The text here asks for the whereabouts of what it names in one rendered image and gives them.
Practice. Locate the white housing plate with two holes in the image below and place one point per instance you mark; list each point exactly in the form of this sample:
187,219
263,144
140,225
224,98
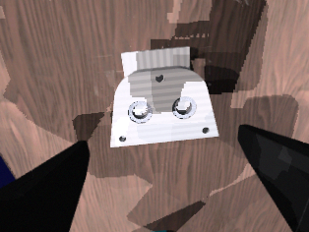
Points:
162,123

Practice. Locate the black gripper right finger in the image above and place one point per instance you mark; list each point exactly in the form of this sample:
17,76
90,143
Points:
282,165

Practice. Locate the dark blue rectangular block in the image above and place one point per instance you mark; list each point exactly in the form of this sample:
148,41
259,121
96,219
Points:
6,176

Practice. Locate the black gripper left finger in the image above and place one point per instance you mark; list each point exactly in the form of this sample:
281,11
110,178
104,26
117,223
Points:
46,198

